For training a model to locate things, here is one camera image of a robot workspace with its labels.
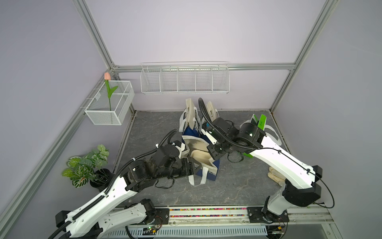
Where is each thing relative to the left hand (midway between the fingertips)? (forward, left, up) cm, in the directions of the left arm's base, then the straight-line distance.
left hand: (197, 168), depth 61 cm
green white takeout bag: (+22, -35, 0) cm, 41 cm away
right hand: (+8, -7, +1) cm, 11 cm away
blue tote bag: (+27, +2, -3) cm, 27 cm away
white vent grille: (-19, +7, -28) cm, 35 cm away
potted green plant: (+3, +50, -2) cm, 50 cm away
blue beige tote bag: (+2, -4, -3) cm, 5 cm away
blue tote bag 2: (+35, -12, -4) cm, 37 cm away
